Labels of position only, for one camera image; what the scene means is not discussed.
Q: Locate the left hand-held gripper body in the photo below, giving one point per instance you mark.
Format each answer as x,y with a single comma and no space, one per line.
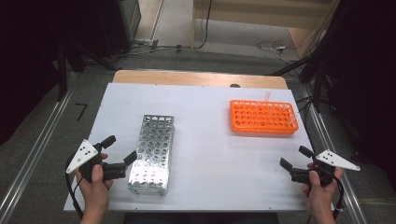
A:
83,152

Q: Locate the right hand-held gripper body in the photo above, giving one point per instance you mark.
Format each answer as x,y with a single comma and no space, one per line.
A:
333,159

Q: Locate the silver metal test tube rack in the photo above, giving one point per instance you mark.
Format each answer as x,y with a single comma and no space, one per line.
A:
152,155

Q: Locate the orange plastic test tube rack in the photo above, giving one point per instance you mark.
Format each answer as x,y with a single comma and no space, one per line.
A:
258,119

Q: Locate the person's right hand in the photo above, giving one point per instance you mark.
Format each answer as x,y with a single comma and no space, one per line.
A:
320,199

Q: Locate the person's left hand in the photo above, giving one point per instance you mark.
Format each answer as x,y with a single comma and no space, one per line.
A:
95,196

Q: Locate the clear glass test tube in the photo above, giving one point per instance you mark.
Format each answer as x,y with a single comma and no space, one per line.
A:
267,95

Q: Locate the white table board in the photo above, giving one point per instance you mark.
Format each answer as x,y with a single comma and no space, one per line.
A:
202,161

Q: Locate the black tripod stand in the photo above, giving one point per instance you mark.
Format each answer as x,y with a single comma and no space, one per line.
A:
317,81

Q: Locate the black metal stand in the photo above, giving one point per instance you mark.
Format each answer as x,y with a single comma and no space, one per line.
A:
62,74

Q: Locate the wooden table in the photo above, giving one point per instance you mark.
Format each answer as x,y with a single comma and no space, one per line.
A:
186,77

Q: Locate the grey power strip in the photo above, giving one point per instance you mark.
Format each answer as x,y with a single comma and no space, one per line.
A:
146,43

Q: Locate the black cabinet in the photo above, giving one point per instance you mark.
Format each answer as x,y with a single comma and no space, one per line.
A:
115,25

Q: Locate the light wooden shelf unit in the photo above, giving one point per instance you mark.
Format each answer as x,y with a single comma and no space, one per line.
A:
264,15

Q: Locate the aluminium floor rail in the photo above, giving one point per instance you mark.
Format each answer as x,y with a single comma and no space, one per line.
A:
34,155
333,155

